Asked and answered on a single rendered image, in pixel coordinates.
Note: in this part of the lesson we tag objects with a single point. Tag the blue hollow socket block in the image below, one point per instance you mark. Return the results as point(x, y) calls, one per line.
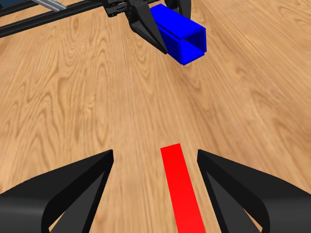
point(187, 26)

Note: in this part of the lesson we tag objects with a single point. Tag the thin red peg bar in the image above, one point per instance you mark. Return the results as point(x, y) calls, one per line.
point(182, 189)

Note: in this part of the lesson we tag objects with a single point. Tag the silver aluminium rail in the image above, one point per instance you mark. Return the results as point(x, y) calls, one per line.
point(52, 5)

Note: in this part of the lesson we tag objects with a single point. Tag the black table frame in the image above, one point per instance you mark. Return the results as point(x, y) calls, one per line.
point(48, 20)

